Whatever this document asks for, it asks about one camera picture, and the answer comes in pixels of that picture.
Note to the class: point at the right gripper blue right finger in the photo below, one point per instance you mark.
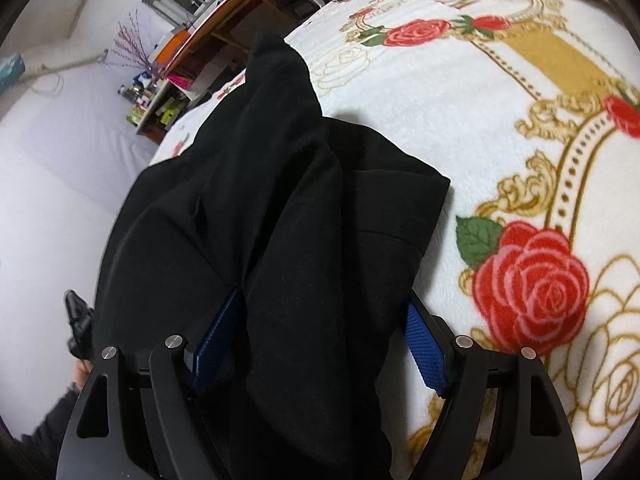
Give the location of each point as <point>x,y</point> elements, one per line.
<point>428,340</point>

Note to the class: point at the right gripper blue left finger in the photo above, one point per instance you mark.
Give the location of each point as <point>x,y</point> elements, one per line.
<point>213,358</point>

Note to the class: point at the black long coat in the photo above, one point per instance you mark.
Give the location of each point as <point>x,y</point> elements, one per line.
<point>307,232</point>

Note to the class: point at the left hand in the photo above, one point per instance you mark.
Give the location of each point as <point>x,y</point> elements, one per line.
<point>82,371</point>

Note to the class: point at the low wooden shelf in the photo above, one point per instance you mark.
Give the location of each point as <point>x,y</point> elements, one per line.
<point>156,110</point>

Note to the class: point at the pink blossom branches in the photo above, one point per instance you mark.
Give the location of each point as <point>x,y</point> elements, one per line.
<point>128,49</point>

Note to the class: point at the orange storage box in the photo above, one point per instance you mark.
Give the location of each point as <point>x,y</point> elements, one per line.
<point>168,46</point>

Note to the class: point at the wooden desk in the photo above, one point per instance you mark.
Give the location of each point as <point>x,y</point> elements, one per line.
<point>220,39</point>

